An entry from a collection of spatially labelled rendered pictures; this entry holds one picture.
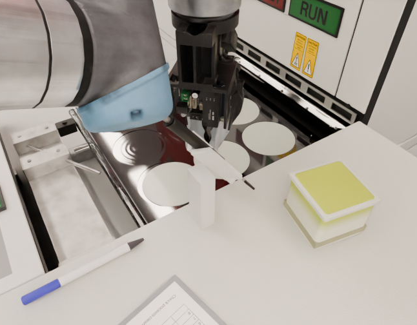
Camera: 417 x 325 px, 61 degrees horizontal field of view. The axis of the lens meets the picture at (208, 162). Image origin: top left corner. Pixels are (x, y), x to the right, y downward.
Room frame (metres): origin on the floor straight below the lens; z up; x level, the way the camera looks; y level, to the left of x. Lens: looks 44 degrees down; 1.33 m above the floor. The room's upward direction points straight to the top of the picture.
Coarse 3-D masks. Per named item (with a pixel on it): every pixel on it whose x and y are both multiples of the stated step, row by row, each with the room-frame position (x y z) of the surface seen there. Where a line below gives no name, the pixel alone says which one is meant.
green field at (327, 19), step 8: (296, 0) 0.65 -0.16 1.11; (304, 0) 0.63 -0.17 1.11; (312, 0) 0.62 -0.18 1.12; (296, 8) 0.65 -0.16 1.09; (304, 8) 0.63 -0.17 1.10; (312, 8) 0.62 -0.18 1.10; (320, 8) 0.60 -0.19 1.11; (328, 8) 0.59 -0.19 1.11; (336, 8) 0.57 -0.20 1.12; (296, 16) 0.64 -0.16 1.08; (304, 16) 0.63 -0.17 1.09; (312, 16) 0.61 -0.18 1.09; (320, 16) 0.60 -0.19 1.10; (328, 16) 0.59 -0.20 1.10; (336, 16) 0.57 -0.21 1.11; (312, 24) 0.61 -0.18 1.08; (320, 24) 0.60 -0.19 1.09; (328, 24) 0.58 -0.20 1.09; (336, 24) 0.57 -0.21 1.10
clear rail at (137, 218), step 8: (72, 112) 0.60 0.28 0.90; (80, 120) 0.57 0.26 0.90; (80, 128) 0.55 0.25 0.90; (88, 136) 0.52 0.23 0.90; (88, 144) 0.50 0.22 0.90; (96, 144) 0.50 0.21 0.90; (96, 152) 0.47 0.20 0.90; (104, 160) 0.45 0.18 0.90; (104, 168) 0.43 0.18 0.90; (112, 176) 0.41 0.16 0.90; (112, 184) 0.40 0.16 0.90; (120, 184) 0.40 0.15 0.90; (120, 192) 0.38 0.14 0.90; (128, 200) 0.36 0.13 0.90; (128, 208) 0.35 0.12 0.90; (136, 208) 0.35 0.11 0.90; (136, 216) 0.33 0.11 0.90; (136, 224) 0.32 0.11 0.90; (144, 224) 0.31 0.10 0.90
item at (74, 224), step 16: (48, 176) 0.44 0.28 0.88; (64, 176) 0.44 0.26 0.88; (48, 192) 0.40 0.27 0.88; (64, 192) 0.40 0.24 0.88; (80, 192) 0.40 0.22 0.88; (48, 208) 0.36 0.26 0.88; (64, 208) 0.36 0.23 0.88; (80, 208) 0.36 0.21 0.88; (96, 208) 0.36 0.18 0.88; (48, 224) 0.33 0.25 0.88; (64, 224) 0.33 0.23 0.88; (80, 224) 0.33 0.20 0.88; (96, 224) 0.33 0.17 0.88; (64, 240) 0.30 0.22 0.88; (80, 240) 0.30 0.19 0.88; (96, 240) 0.30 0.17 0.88; (64, 256) 0.28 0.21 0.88
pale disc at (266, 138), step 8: (248, 128) 0.55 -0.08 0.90; (256, 128) 0.55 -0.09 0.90; (264, 128) 0.55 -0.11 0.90; (272, 128) 0.55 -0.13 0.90; (280, 128) 0.55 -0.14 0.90; (248, 136) 0.52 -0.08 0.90; (256, 136) 0.52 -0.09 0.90; (264, 136) 0.52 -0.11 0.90; (272, 136) 0.52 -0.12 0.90; (280, 136) 0.52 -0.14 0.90; (288, 136) 0.52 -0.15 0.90; (248, 144) 0.50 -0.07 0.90; (256, 144) 0.50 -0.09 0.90; (264, 144) 0.50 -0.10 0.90; (272, 144) 0.50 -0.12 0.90; (280, 144) 0.50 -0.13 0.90; (288, 144) 0.50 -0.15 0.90; (256, 152) 0.48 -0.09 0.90; (264, 152) 0.48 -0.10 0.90; (272, 152) 0.48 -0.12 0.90; (280, 152) 0.48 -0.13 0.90
